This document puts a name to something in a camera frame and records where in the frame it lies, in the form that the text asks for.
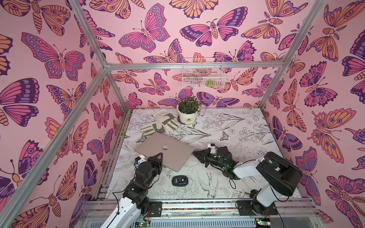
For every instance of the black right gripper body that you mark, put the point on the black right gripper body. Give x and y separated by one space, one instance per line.
208 156

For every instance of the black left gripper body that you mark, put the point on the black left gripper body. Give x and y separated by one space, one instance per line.
152 171

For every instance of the silver laptop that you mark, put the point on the silver laptop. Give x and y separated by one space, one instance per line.
175 153

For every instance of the black wireless mouse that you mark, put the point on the black wireless mouse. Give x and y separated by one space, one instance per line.
180 181

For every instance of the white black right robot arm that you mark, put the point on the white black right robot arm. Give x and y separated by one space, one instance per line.
282 176

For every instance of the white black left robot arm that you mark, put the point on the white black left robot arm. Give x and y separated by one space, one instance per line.
134 202

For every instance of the white green striped work glove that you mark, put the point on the white green striped work glove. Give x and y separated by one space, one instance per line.
151 128

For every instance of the white grey work glove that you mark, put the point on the white grey work glove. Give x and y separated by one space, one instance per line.
167 120

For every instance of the green plant in white pot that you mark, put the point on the green plant in white pot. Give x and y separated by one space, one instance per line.
188 110

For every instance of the green ball in basket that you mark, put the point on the green ball in basket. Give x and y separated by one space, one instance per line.
210 83

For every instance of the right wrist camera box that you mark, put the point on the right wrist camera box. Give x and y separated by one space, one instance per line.
213 148

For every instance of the white wire wall basket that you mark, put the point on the white wire wall basket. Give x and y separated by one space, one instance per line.
196 74

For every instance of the aluminium frame struts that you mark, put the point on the aluminium frame struts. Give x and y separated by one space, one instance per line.
18 64

